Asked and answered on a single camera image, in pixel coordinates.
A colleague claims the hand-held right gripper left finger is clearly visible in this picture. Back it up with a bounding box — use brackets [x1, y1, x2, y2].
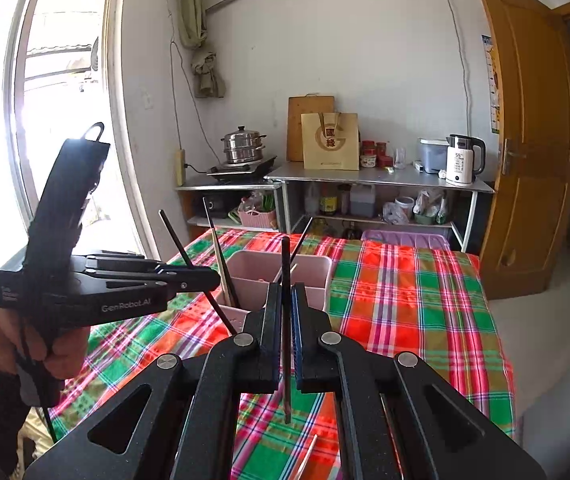
[22, 282, 286, 480]

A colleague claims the black induction cooker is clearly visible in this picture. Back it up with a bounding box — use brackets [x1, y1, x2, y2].
[206, 154, 278, 177]

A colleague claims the plastic jug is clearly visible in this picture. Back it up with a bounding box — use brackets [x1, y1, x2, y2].
[349, 183, 377, 218]

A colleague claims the small pink basket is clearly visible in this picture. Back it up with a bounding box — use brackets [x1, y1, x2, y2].
[237, 207, 278, 229]

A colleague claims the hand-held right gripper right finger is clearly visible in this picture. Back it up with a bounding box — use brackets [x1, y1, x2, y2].
[291, 282, 548, 480]

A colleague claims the low metal shelf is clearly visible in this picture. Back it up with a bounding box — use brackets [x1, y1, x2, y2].
[175, 180, 286, 241]

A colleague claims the clear plastic container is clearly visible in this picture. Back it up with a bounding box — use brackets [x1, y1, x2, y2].
[416, 137, 450, 174]

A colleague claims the dark sauce bottle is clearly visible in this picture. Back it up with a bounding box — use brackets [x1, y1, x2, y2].
[320, 185, 340, 216]

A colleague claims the steel kitchen table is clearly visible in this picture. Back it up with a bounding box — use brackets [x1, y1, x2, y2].
[264, 161, 496, 253]

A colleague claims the tan paper bag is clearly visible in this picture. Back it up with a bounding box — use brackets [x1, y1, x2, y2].
[300, 111, 360, 171]

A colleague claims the black chopstick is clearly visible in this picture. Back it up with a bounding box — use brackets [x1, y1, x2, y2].
[281, 236, 293, 425]
[289, 216, 314, 277]
[158, 209, 239, 337]
[202, 196, 238, 308]

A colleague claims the black cord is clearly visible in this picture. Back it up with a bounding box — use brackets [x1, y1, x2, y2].
[15, 327, 58, 445]

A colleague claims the steel steamer pot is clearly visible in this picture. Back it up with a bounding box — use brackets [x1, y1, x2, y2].
[220, 126, 267, 166]

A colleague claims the pink plastic basket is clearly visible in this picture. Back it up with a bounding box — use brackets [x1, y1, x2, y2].
[213, 251, 334, 333]

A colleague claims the wooden cutting board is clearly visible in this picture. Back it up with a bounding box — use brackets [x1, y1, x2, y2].
[286, 95, 337, 162]

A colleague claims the wall calendar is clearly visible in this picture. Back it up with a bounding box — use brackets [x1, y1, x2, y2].
[481, 35, 500, 135]

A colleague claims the person's left hand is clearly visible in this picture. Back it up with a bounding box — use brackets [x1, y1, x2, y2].
[0, 302, 90, 381]

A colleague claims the plaid tablecloth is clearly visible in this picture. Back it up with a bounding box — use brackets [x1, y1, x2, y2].
[48, 227, 516, 480]

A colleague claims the orange wooden door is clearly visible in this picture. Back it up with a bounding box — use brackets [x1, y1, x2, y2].
[471, 0, 570, 301]

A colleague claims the white plastic bag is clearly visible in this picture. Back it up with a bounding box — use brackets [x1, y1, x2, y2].
[412, 190, 446, 224]

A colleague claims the black wall cable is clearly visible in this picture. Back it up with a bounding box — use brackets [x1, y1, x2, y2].
[166, 0, 227, 162]
[436, 0, 476, 136]

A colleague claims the purple lid storage box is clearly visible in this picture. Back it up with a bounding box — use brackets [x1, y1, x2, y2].
[361, 229, 452, 252]

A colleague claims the white electric kettle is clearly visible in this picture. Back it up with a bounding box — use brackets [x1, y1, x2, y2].
[445, 134, 486, 187]

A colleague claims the black rice cooker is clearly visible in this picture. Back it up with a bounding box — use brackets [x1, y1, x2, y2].
[196, 194, 227, 219]

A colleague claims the hanging beige cloth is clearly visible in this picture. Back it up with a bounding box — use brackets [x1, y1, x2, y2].
[180, 0, 227, 100]

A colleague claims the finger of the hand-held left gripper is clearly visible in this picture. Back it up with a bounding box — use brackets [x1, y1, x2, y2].
[72, 254, 168, 275]
[85, 266, 222, 293]

